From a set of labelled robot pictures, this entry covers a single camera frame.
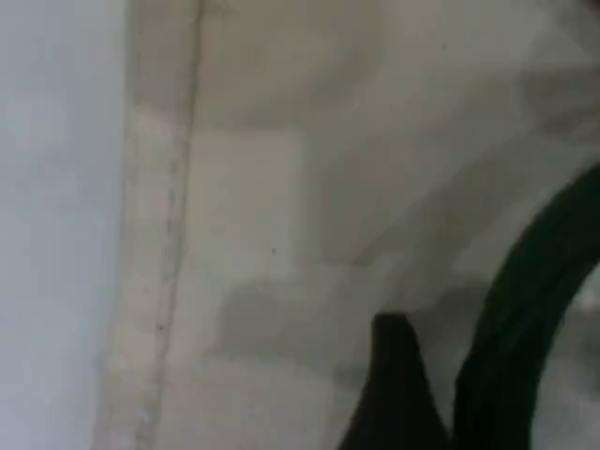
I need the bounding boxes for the cream canvas bag green handles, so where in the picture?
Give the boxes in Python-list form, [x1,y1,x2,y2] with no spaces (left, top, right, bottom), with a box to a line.
[91,0,600,450]

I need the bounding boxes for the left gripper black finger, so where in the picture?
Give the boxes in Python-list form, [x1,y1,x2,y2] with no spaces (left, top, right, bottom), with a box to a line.
[340,311,451,450]

